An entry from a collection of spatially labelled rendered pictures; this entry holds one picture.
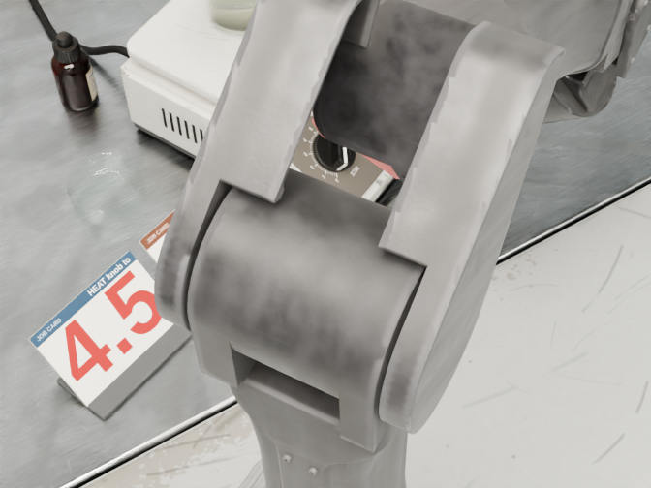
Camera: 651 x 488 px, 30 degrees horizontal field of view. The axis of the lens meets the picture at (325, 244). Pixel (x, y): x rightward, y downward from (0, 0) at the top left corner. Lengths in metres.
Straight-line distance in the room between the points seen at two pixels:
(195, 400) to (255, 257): 0.45
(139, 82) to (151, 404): 0.24
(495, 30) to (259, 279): 0.10
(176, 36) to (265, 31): 0.52
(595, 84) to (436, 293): 0.30
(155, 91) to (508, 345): 0.31
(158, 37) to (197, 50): 0.03
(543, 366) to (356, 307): 0.48
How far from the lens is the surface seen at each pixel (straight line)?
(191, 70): 0.87
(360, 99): 0.40
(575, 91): 0.63
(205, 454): 0.79
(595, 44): 0.53
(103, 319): 0.82
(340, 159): 0.84
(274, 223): 0.37
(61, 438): 0.81
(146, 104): 0.91
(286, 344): 0.37
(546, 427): 0.81
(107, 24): 1.03
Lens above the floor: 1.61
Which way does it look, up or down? 55 degrees down
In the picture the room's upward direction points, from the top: 1 degrees counter-clockwise
